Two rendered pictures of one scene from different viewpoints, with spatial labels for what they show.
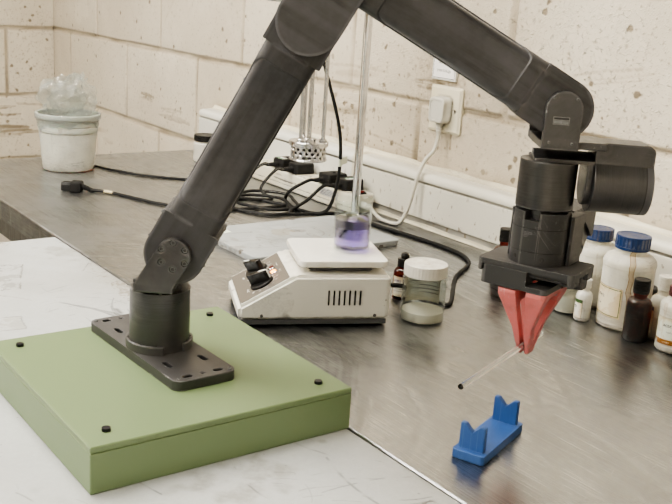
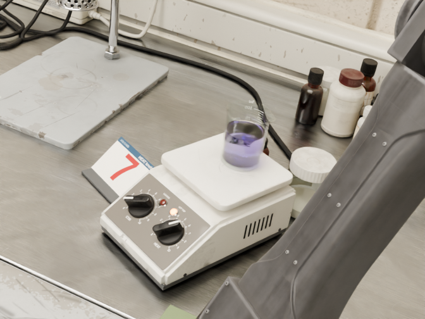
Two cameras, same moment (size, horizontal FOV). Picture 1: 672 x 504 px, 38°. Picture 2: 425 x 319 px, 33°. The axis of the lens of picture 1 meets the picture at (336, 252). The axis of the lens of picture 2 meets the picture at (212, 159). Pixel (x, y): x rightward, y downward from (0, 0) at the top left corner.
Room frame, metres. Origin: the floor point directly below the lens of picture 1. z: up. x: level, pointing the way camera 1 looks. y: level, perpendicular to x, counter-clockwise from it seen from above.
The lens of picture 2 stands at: (0.68, 0.40, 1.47)
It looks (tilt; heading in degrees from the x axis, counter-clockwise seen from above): 34 degrees down; 327
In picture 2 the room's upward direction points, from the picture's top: 9 degrees clockwise
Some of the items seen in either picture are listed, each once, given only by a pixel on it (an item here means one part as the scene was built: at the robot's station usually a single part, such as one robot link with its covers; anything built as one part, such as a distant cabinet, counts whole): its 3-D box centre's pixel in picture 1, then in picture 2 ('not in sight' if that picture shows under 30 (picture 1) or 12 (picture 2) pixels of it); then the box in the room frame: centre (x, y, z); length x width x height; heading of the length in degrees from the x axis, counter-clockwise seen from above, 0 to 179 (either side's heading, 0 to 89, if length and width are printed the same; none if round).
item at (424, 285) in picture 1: (423, 291); (308, 184); (1.27, -0.12, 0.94); 0.06 x 0.06 x 0.08
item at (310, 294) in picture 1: (315, 283); (205, 204); (1.27, 0.03, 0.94); 0.22 x 0.13 x 0.08; 103
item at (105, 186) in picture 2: not in sight; (119, 171); (1.39, 0.09, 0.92); 0.09 x 0.06 x 0.04; 10
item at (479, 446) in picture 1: (489, 427); not in sight; (0.90, -0.16, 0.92); 0.10 x 0.03 x 0.04; 148
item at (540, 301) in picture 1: (521, 307); not in sight; (0.97, -0.20, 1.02); 0.07 x 0.07 x 0.09; 58
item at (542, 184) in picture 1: (552, 183); not in sight; (0.96, -0.21, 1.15); 0.07 x 0.06 x 0.07; 89
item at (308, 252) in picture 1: (335, 252); (226, 168); (1.28, 0.00, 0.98); 0.12 x 0.12 x 0.01; 13
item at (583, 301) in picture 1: (583, 299); not in sight; (1.31, -0.35, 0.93); 0.02 x 0.02 x 0.06
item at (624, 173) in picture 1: (591, 150); not in sight; (0.97, -0.25, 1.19); 0.12 x 0.09 x 0.12; 89
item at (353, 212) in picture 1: (353, 223); (246, 136); (1.28, -0.02, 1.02); 0.06 x 0.05 x 0.08; 33
